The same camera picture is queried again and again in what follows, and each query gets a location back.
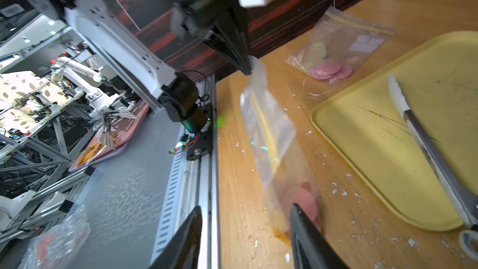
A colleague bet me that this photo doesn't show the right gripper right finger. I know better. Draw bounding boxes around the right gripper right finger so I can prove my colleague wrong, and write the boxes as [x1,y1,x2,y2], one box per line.
[290,203,349,269]

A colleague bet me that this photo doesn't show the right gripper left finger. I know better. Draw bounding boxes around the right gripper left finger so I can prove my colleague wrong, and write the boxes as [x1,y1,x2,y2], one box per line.
[149,206,202,269]

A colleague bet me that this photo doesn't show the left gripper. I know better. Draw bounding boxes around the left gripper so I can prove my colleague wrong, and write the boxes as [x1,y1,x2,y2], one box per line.
[171,0,252,75]

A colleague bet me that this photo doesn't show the pink round cookie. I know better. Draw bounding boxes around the pink round cookie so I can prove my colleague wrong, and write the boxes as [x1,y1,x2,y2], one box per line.
[308,62,341,80]
[294,188,319,222]
[332,65,354,80]

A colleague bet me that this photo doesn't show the clear resealable bag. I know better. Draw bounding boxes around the clear resealable bag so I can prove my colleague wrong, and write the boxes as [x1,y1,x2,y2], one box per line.
[240,57,321,243]
[285,6,395,85]

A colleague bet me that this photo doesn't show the yellow tray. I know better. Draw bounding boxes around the yellow tray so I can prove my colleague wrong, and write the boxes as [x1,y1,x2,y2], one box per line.
[311,31,478,232]

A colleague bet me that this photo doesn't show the metal tongs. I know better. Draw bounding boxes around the metal tongs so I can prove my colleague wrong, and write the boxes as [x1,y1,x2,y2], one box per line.
[388,74,478,261]

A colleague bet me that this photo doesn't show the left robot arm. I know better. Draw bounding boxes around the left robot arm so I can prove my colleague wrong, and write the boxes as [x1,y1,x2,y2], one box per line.
[27,0,252,134]

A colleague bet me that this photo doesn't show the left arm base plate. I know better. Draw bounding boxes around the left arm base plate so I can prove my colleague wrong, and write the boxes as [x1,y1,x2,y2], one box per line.
[186,122,214,161]

